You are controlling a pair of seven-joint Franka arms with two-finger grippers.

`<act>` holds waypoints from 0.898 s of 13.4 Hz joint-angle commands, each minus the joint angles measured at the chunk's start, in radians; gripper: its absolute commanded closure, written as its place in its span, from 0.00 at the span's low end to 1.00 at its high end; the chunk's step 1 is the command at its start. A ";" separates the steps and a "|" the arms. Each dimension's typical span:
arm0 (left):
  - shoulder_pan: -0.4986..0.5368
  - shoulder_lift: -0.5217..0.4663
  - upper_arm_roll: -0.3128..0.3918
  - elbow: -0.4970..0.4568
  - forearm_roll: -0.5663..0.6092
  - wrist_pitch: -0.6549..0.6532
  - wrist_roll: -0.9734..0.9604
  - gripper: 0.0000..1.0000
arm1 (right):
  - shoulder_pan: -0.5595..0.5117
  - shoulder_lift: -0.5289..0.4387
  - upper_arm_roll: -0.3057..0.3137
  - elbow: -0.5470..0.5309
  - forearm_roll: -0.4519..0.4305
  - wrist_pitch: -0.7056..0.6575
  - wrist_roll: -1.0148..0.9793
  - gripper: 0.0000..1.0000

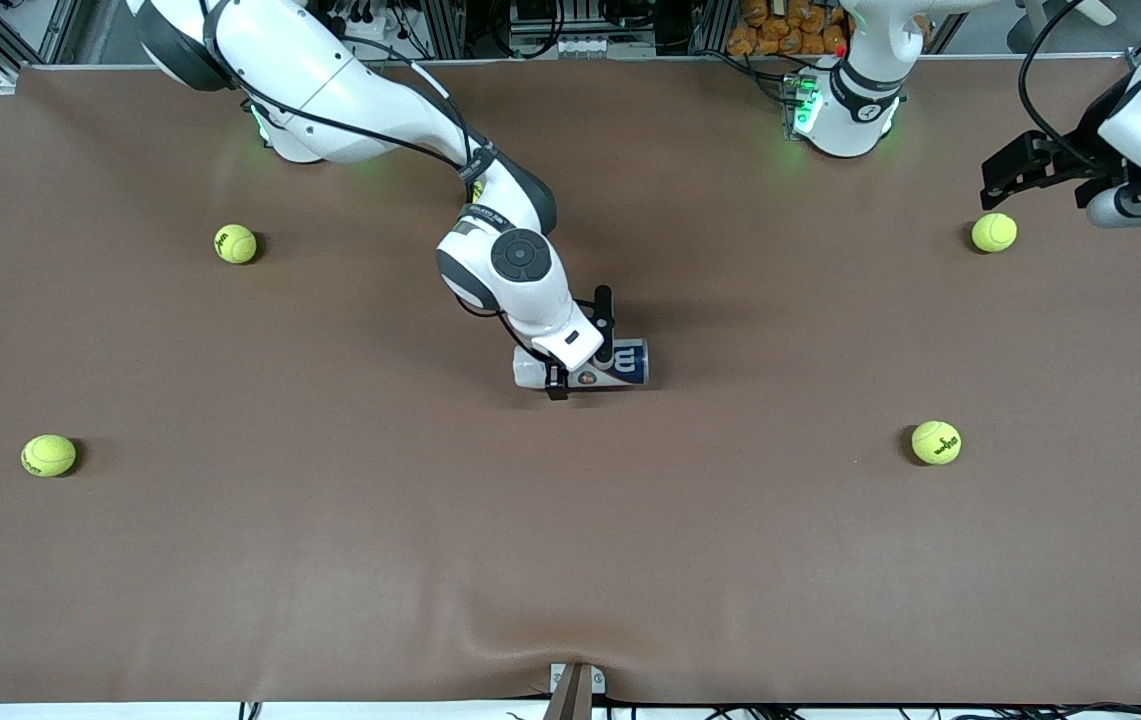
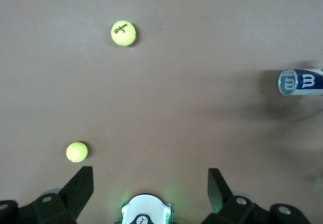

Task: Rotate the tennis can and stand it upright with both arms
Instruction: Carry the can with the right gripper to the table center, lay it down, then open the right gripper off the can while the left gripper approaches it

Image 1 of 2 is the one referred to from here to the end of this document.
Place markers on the white connector block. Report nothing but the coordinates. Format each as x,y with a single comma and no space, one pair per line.
570,47

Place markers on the bag of orange items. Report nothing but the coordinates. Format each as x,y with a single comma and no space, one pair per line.
790,25

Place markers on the aluminium frame rail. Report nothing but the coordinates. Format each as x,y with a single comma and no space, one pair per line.
710,28
445,30
55,30

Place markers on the brown table mat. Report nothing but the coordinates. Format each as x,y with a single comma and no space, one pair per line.
570,520

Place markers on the metal clamp bracket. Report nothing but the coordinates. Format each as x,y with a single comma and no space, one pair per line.
575,695

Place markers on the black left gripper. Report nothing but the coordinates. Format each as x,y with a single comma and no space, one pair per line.
1087,146

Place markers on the white blue tennis ball can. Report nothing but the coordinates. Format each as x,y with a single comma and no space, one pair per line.
630,365

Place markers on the white power strip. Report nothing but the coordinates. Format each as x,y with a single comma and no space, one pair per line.
360,25

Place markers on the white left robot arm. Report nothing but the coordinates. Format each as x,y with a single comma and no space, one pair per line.
850,120

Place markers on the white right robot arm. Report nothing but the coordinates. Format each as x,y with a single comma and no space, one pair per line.
330,80

